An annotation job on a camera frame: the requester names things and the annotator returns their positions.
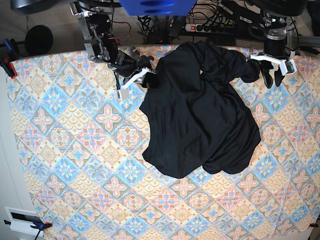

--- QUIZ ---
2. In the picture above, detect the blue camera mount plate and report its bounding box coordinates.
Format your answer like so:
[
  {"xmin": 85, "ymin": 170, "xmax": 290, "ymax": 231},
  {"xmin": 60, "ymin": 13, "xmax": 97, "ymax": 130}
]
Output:
[{"xmin": 118, "ymin": 0, "xmax": 196, "ymax": 16}]

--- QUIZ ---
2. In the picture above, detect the orange clamp lower right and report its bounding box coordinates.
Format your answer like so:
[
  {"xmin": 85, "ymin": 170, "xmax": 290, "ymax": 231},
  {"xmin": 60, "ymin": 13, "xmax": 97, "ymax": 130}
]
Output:
[{"xmin": 308, "ymin": 223, "xmax": 319, "ymax": 228}]

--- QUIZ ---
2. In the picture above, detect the patterned tablecloth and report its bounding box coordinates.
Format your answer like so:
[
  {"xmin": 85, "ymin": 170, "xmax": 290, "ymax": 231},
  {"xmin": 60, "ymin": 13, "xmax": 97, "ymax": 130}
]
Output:
[{"xmin": 6, "ymin": 51, "xmax": 320, "ymax": 240}]

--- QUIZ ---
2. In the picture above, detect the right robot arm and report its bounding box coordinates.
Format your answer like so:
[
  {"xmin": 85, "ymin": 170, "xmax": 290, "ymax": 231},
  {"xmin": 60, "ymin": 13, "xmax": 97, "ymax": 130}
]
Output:
[{"xmin": 10, "ymin": 0, "xmax": 160, "ymax": 90}]

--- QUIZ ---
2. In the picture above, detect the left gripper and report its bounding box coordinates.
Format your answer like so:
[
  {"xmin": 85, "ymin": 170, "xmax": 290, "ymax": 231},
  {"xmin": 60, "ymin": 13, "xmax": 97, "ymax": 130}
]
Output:
[{"xmin": 247, "ymin": 52, "xmax": 295, "ymax": 89}]

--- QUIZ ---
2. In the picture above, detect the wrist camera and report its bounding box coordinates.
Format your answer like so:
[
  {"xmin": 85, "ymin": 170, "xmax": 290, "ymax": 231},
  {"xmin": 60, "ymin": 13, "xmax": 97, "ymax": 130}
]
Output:
[
  {"xmin": 279, "ymin": 59, "xmax": 297, "ymax": 76},
  {"xmin": 115, "ymin": 88, "xmax": 130, "ymax": 101}
]

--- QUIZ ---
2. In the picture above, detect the blue orange clamp lower left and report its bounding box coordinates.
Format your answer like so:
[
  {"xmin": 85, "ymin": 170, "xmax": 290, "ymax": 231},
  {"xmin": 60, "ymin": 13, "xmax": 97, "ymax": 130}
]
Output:
[{"xmin": 4, "ymin": 220, "xmax": 53, "ymax": 240}]

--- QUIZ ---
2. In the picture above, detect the blue orange clamp upper left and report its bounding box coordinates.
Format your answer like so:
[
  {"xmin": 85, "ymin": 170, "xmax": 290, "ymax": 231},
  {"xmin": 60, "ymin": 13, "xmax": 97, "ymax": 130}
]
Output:
[{"xmin": 0, "ymin": 39, "xmax": 18, "ymax": 79}]

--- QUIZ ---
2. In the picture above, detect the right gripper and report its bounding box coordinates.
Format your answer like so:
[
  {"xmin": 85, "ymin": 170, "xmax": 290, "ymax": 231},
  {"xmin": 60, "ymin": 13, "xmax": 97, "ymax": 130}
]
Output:
[{"xmin": 107, "ymin": 50, "xmax": 160, "ymax": 89}]

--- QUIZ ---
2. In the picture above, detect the blue orange clamp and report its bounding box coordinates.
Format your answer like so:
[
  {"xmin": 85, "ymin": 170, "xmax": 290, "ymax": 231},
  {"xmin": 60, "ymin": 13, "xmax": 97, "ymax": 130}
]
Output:
[
  {"xmin": 0, "ymin": 39, "xmax": 18, "ymax": 79},
  {"xmin": 4, "ymin": 220, "xmax": 53, "ymax": 240}
]

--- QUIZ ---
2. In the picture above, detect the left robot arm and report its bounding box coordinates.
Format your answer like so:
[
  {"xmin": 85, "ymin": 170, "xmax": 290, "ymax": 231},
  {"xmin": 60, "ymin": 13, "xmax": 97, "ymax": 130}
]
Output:
[{"xmin": 248, "ymin": 0, "xmax": 308, "ymax": 89}]

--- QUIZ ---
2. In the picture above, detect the white power strip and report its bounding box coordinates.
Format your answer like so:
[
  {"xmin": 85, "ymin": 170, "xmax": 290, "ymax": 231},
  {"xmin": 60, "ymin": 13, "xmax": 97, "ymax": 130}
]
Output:
[{"xmin": 184, "ymin": 23, "xmax": 235, "ymax": 34}]

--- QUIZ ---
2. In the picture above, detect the black t-shirt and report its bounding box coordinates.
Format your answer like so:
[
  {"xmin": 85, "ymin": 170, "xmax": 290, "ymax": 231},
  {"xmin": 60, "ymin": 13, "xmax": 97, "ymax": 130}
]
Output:
[{"xmin": 140, "ymin": 41, "xmax": 261, "ymax": 179}]

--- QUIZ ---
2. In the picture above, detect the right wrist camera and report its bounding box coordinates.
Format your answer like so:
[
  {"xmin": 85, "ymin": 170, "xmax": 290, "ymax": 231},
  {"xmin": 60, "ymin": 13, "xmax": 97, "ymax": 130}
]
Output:
[{"xmin": 115, "ymin": 88, "xmax": 130, "ymax": 101}]

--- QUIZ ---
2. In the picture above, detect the white floor vent box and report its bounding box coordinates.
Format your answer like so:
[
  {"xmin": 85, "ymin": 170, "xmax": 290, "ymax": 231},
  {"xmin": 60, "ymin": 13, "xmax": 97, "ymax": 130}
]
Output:
[{"xmin": 4, "ymin": 206, "xmax": 41, "ymax": 239}]

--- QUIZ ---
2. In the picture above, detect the black round stool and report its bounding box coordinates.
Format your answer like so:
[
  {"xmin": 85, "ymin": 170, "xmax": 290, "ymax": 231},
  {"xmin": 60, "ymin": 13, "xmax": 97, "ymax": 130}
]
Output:
[{"xmin": 24, "ymin": 25, "xmax": 54, "ymax": 56}]

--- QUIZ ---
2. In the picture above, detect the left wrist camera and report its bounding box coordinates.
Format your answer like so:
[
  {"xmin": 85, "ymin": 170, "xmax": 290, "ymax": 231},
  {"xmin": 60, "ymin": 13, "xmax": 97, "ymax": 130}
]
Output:
[{"xmin": 279, "ymin": 59, "xmax": 297, "ymax": 76}]

